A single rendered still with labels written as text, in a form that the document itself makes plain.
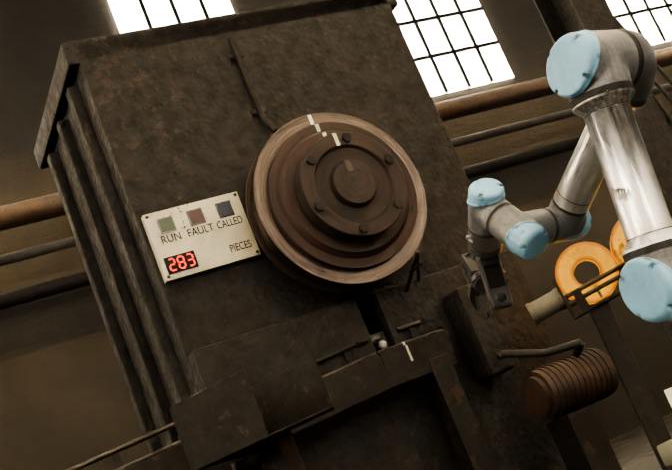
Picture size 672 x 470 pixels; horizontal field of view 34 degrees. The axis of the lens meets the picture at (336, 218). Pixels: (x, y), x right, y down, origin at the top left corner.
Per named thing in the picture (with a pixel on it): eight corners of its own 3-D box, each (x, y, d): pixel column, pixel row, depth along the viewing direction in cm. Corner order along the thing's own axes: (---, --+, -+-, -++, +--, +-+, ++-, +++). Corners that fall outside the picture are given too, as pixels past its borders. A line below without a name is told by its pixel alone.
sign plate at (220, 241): (164, 284, 270) (140, 218, 275) (259, 256, 282) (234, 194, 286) (166, 281, 268) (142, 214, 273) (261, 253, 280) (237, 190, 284)
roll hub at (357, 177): (319, 255, 267) (278, 152, 273) (415, 226, 279) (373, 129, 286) (327, 247, 262) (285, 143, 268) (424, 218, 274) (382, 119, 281)
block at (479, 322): (474, 385, 284) (437, 300, 289) (498, 375, 287) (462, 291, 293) (493, 375, 275) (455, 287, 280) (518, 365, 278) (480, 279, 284)
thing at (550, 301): (537, 326, 281) (525, 305, 282) (568, 308, 280) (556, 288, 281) (536, 324, 275) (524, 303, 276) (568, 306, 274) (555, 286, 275)
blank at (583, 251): (544, 262, 281) (543, 261, 278) (597, 232, 280) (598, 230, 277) (575, 315, 278) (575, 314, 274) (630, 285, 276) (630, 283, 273)
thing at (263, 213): (286, 314, 269) (219, 144, 280) (443, 264, 290) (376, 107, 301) (294, 306, 264) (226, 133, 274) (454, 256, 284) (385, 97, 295)
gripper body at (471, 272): (492, 266, 247) (493, 225, 240) (507, 290, 241) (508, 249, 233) (460, 274, 246) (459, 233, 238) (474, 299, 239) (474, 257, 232)
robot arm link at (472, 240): (509, 234, 230) (472, 243, 229) (508, 250, 233) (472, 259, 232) (495, 213, 236) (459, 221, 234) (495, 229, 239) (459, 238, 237)
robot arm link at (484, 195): (485, 204, 221) (459, 184, 227) (484, 245, 228) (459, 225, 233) (515, 189, 224) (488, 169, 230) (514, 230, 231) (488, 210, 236)
